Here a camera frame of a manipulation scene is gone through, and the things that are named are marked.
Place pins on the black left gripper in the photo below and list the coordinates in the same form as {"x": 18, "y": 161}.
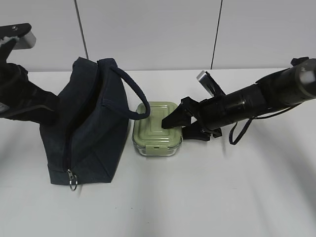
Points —
{"x": 33, "y": 103}

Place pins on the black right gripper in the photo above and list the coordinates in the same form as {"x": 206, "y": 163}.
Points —
{"x": 210, "y": 114}

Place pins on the green lid glass container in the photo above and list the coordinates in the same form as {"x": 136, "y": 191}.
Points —
{"x": 150, "y": 139}

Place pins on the dark navy fabric bag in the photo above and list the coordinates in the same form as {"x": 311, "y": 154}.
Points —
{"x": 95, "y": 107}

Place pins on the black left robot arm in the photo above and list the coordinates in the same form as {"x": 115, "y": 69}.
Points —
{"x": 9, "y": 73}

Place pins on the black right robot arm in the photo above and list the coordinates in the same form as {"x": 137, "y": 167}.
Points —
{"x": 270, "y": 96}

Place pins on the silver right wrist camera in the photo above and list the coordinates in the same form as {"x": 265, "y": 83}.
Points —
{"x": 209, "y": 84}

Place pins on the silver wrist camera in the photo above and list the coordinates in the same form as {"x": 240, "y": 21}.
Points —
{"x": 209, "y": 84}
{"x": 21, "y": 33}

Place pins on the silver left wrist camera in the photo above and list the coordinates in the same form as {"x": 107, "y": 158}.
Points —
{"x": 21, "y": 33}

